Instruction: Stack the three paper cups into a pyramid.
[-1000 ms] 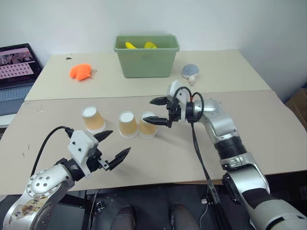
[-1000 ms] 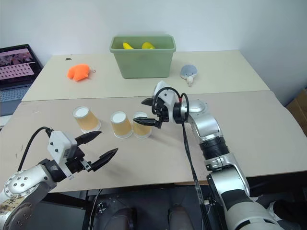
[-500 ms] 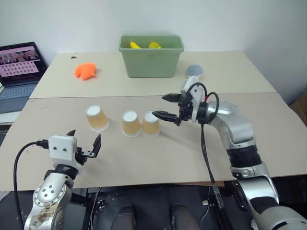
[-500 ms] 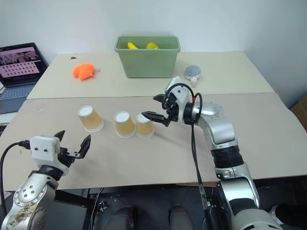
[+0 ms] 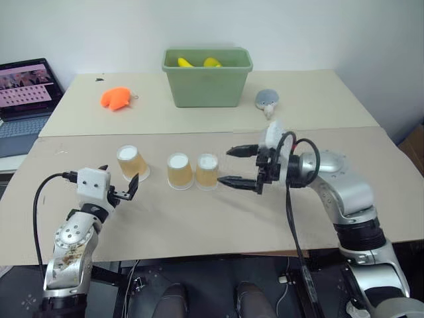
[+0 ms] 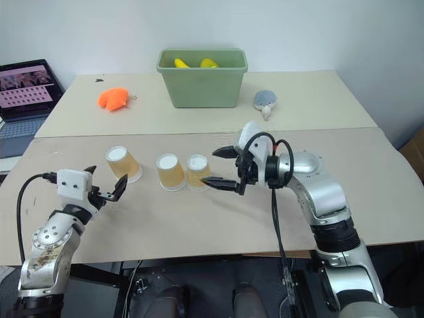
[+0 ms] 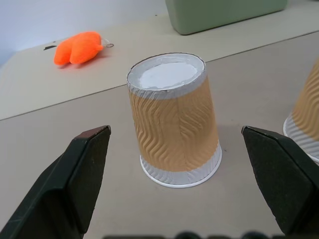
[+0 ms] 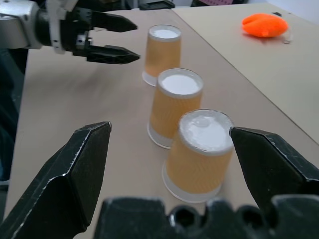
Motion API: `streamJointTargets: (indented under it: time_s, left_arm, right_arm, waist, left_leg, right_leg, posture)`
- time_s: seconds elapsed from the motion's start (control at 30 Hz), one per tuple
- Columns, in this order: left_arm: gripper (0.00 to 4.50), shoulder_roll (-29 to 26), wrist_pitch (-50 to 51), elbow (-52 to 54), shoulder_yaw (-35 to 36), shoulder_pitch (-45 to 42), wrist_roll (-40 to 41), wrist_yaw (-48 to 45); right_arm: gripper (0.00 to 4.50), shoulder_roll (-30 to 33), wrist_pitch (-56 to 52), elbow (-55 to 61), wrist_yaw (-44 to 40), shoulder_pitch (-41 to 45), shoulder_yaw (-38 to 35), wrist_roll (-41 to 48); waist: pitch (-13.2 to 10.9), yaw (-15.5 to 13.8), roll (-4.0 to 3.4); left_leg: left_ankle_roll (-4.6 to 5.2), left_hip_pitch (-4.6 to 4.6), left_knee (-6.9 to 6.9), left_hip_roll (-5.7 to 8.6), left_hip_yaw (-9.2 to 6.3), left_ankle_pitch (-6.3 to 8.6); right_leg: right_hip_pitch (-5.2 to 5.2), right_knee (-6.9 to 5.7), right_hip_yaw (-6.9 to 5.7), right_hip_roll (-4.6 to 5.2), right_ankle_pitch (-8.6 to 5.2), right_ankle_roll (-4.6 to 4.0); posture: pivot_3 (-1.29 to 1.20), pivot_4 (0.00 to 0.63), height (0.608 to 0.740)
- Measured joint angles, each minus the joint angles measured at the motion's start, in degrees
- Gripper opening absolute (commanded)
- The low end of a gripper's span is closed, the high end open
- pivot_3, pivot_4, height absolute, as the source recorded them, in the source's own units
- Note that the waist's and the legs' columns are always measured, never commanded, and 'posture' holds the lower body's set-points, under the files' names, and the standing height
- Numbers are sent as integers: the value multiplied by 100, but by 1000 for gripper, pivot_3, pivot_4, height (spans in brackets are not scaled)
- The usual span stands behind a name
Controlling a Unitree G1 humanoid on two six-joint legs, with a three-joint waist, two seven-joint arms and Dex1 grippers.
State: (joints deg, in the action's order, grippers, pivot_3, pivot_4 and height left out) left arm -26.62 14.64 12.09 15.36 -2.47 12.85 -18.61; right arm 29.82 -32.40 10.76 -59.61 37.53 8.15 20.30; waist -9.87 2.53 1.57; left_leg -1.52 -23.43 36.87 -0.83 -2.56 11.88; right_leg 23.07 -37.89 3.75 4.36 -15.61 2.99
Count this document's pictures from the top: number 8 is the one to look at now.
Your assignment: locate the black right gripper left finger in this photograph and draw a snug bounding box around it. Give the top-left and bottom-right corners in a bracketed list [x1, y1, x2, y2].
[0, 121, 112, 239]

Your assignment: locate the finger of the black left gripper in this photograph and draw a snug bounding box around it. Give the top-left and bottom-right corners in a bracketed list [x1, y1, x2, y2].
[89, 10, 139, 33]
[86, 44, 141, 65]

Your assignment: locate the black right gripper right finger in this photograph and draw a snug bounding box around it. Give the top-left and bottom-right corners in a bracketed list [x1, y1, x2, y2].
[229, 126, 319, 213]

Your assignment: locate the black background object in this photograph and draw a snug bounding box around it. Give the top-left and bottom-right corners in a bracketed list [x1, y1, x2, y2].
[138, 0, 175, 11]

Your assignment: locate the orange paper cup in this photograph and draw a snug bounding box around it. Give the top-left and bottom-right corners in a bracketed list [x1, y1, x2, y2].
[147, 68, 204, 150]
[161, 108, 235, 204]
[142, 24, 182, 87]

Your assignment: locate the pink background sheet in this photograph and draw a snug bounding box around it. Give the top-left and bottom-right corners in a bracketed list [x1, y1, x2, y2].
[199, 0, 248, 6]

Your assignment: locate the orange plush toy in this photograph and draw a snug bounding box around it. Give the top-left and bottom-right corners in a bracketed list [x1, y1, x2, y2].
[242, 13, 290, 39]

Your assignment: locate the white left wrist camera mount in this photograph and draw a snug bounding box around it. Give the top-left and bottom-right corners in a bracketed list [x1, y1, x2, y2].
[46, 0, 80, 55]

